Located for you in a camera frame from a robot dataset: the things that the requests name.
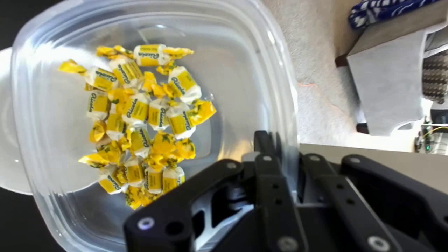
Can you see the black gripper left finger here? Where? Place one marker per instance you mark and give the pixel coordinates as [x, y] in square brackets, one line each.
[188, 216]

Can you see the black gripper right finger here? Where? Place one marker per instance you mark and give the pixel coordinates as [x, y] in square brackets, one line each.
[414, 213]

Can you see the clear plastic bowl with candies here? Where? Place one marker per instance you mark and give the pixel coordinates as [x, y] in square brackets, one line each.
[238, 58]

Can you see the white ceramic bowl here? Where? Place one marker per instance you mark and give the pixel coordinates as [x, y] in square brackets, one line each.
[11, 171]

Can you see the yellow wrapped candies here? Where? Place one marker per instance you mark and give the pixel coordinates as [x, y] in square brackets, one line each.
[144, 108]

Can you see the grey cabinet furniture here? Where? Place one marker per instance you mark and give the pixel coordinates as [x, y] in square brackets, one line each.
[386, 66]

